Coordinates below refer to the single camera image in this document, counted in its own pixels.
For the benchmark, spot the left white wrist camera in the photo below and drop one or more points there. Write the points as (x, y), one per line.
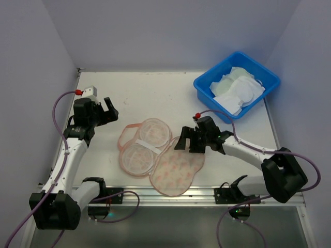
(91, 93)

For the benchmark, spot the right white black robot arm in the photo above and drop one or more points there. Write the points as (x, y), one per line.
(281, 178)

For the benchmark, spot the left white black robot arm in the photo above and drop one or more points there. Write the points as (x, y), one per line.
(58, 206)

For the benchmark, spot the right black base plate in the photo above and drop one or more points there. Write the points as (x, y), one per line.
(230, 193)

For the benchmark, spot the aluminium mounting rail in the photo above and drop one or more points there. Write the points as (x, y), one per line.
(195, 196)

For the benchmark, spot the floral peach laundry bag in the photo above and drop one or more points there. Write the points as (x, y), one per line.
(147, 149)

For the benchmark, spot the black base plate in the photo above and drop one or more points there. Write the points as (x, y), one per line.
(230, 193)
(112, 195)

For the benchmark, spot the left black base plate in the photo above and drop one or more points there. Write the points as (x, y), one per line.
(112, 195)

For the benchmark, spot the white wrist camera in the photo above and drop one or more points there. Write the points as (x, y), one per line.
(197, 117)
(91, 93)

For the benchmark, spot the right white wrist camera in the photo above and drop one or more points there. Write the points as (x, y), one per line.
(197, 117)

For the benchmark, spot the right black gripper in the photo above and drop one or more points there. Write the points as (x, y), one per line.
(194, 141)

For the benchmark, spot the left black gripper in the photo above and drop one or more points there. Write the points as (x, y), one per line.
(102, 115)

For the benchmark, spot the blue plastic bin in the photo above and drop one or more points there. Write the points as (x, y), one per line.
(237, 59)

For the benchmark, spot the white pale green bra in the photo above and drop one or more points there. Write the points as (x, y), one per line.
(237, 90)

